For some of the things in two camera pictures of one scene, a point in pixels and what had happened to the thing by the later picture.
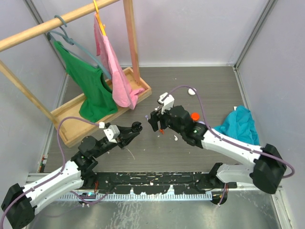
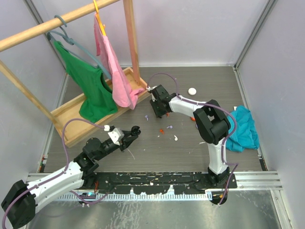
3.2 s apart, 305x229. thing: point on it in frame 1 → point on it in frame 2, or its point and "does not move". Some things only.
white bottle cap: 191,92 does not move
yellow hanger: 102,27 does not move
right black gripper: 155,118 → 158,114
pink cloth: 124,93 does not move
